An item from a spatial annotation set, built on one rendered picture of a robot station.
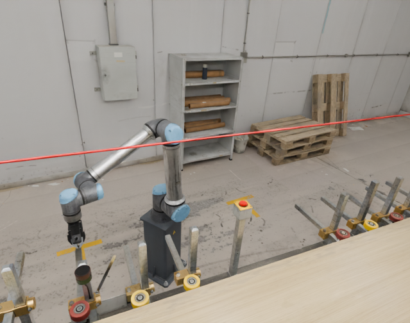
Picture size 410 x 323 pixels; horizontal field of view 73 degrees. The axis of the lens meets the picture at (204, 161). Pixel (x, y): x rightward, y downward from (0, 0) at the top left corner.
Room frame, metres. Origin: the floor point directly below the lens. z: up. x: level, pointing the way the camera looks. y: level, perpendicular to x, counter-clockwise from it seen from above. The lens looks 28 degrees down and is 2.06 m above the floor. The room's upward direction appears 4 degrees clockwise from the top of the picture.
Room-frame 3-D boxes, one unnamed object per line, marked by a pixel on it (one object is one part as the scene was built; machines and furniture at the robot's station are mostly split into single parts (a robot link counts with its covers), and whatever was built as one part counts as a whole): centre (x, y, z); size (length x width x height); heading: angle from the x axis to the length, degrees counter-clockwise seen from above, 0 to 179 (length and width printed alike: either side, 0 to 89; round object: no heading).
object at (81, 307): (0.74, 0.49, 0.85); 0.08 x 0.08 x 0.11
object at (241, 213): (1.13, -0.21, 1.18); 0.07 x 0.07 x 0.08; 25
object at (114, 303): (0.85, 0.47, 0.75); 0.26 x 0.01 x 0.10; 115
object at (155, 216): (1.75, 0.31, 0.65); 0.19 x 0.19 x 0.10
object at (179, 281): (1.01, 0.05, 0.82); 0.13 x 0.06 x 0.05; 115
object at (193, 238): (1.02, 0.03, 0.91); 0.03 x 0.03 x 0.48; 25
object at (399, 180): (1.66, -1.33, 0.91); 0.03 x 0.03 x 0.48; 25
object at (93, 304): (0.80, 0.50, 0.85); 0.13 x 0.06 x 0.05; 115
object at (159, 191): (1.75, 0.30, 0.79); 0.17 x 0.15 x 0.18; 42
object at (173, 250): (1.09, 0.11, 0.82); 0.43 x 0.03 x 0.04; 25
